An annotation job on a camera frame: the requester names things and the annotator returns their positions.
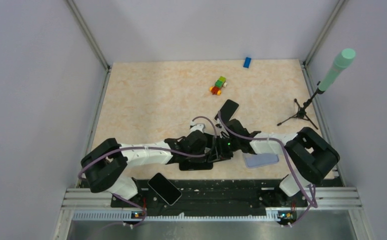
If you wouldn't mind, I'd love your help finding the lavender phone case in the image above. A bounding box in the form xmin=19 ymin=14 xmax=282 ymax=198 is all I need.
xmin=242 ymin=153 xmax=279 ymax=169

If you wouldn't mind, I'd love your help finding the colourful toy block car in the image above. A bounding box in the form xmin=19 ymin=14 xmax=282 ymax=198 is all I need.
xmin=209 ymin=76 xmax=227 ymax=96

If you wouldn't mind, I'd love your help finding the blue toy brick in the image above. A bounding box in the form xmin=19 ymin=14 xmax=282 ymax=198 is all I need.
xmin=243 ymin=57 xmax=252 ymax=69

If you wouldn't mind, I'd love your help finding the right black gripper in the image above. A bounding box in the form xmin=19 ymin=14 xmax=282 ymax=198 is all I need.
xmin=209 ymin=134 xmax=241 ymax=163

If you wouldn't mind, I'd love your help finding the mint green microphone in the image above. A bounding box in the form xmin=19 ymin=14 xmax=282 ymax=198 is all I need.
xmin=317 ymin=48 xmax=356 ymax=94

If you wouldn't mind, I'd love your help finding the black tripod stand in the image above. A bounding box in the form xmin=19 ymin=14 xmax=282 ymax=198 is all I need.
xmin=277 ymin=89 xmax=324 ymax=130

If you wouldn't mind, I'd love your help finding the silver-edged black phone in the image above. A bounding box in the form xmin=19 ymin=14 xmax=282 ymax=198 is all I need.
xmin=147 ymin=172 xmax=182 ymax=206

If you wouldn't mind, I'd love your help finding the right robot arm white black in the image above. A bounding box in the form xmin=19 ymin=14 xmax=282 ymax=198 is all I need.
xmin=219 ymin=119 xmax=340 ymax=206

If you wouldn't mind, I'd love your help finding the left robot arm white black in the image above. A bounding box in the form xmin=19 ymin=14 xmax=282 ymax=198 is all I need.
xmin=78 ymin=123 xmax=208 ymax=207

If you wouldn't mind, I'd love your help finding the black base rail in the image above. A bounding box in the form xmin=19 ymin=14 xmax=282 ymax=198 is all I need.
xmin=77 ymin=178 xmax=343 ymax=220

